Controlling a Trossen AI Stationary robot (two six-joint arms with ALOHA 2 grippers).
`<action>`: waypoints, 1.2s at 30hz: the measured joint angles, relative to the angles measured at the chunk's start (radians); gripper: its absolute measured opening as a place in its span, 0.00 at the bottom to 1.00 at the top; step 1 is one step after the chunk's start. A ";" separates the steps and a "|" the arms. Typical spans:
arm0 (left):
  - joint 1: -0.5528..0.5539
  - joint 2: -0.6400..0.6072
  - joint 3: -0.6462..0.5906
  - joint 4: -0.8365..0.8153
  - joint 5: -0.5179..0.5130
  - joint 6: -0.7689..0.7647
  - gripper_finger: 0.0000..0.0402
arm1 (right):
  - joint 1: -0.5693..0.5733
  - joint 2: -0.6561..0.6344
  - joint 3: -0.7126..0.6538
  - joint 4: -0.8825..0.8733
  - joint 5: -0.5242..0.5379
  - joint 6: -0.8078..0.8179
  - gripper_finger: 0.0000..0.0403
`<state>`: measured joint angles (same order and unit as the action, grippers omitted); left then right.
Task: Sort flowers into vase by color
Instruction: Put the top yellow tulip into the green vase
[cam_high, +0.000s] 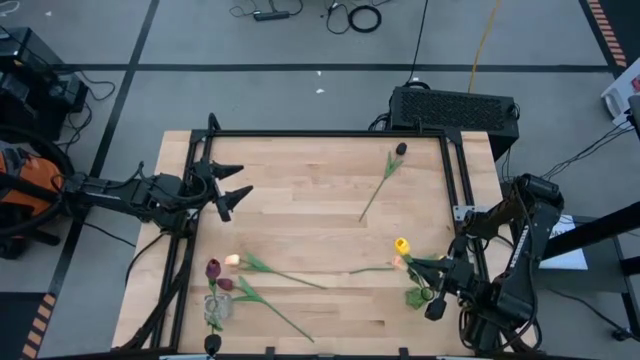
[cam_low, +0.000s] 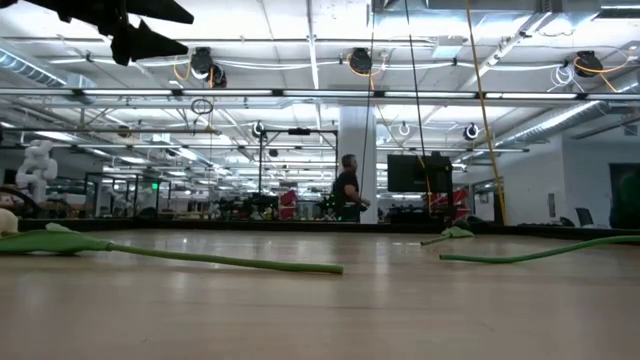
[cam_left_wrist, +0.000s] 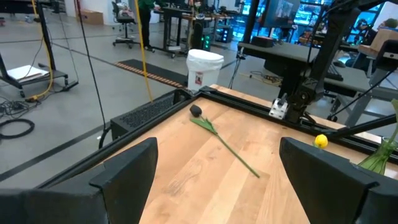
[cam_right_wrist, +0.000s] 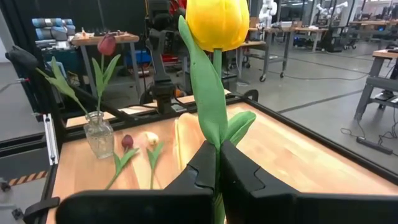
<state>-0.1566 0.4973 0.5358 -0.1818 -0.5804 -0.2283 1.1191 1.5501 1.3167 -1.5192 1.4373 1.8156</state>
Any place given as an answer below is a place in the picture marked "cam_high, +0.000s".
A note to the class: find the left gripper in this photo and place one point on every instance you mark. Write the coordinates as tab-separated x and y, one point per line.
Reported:
202	185

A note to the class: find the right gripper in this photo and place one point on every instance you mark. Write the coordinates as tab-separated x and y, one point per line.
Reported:
457	275

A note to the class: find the long green stem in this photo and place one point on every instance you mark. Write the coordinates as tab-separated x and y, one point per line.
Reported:
398	263

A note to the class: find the yellow artificial tulip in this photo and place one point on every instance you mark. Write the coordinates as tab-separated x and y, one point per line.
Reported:
402	246

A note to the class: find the peach cream artificial tulip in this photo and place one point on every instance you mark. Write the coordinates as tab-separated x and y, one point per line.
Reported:
232	259

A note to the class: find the red artificial tulip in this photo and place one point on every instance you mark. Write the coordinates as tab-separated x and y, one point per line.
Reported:
225	284
213	268

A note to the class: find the small green stem leaf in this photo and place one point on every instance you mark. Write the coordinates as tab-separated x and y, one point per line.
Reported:
401	148

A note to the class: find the dark artificial tulip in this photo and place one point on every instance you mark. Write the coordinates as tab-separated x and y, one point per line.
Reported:
212	345

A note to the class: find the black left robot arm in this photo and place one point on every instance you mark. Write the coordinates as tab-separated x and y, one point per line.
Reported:
115	192

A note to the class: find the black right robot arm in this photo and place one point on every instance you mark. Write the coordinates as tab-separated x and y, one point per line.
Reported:
520	240

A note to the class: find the clear glass vase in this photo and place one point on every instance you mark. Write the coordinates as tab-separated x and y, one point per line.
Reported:
220	307

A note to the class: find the white paper sheet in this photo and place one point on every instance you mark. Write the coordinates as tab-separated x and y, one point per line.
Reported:
570	255

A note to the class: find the black perforated computer case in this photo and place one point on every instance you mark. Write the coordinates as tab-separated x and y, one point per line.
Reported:
450	107

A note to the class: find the black power strip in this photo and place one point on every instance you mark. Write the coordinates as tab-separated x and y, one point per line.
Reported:
272	15

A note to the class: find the black stand bar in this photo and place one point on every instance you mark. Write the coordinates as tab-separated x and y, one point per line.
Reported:
600	227

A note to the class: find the orange black shop vacuum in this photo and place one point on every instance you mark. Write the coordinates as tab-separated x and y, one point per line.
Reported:
30	180

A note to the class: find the black equipment case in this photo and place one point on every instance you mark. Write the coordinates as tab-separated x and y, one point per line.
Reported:
25	65

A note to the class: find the white device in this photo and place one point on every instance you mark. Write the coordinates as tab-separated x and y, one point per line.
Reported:
620	95

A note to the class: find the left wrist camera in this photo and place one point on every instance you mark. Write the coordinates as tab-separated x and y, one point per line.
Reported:
170	192

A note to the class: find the black aluminium table frame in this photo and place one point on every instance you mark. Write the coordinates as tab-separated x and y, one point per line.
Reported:
325	133

